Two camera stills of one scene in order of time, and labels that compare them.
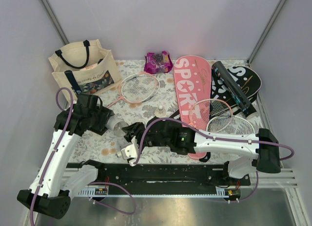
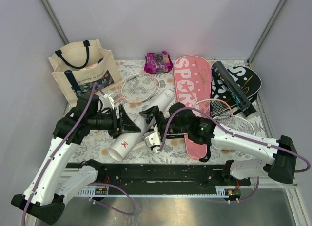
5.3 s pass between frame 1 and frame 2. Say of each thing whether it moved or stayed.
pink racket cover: stayed
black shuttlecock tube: stayed
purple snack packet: stayed
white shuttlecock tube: moved
